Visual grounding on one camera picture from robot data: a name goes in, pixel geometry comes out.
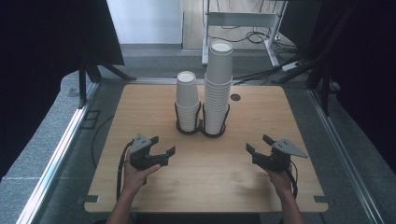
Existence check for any black metal stand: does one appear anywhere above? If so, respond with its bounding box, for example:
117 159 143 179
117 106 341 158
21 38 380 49
306 62 340 117
78 55 138 110

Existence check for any grey table corner bracket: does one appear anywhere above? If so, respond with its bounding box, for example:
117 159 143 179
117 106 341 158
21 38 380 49
76 194 100 204
313 195 335 204

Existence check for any tall stack of paper cups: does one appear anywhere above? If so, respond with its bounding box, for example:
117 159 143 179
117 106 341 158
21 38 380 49
204 40 233 135

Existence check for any black curtain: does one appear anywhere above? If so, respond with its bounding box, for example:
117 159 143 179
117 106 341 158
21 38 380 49
0 0 125 180
278 0 396 175

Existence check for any thin black floor cable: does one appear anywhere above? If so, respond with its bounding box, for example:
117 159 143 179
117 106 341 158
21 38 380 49
91 115 115 169

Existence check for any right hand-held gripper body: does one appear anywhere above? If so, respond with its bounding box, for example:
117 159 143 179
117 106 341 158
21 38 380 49
251 138 309 173

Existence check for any white metal desk frame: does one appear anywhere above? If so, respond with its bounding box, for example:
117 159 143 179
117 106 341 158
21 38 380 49
201 0 289 68

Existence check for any short stack of paper cups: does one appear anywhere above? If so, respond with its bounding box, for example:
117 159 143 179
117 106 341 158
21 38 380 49
175 70 202 133

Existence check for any black wire cup holder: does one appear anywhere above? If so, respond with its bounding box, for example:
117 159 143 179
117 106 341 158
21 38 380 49
174 102 231 139

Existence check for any person's left hand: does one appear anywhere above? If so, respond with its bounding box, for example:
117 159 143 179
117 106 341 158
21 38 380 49
122 158 162 195

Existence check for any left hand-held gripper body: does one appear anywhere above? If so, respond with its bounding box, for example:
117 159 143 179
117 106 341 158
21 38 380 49
129 133 171 171

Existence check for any hand-held gripper cable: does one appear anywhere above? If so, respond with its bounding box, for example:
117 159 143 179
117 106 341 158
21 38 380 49
116 140 134 200
284 164 299 200

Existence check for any aluminium floor rail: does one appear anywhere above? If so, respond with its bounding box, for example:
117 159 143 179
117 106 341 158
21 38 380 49
306 88 387 224
15 82 101 224

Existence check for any right hand-held gripper cable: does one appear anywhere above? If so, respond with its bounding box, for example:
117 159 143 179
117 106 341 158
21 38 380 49
284 164 299 200

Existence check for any left hand-held gripper cable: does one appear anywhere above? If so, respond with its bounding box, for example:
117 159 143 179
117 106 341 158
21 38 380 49
116 140 134 200

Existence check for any black floor cables bundle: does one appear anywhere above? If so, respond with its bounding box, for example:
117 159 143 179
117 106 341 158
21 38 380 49
232 27 312 87

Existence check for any person's right hand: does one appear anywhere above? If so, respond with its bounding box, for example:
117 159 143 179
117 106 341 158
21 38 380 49
266 167 295 199

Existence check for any white power strip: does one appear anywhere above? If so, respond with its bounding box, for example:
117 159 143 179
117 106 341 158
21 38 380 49
281 61 302 73

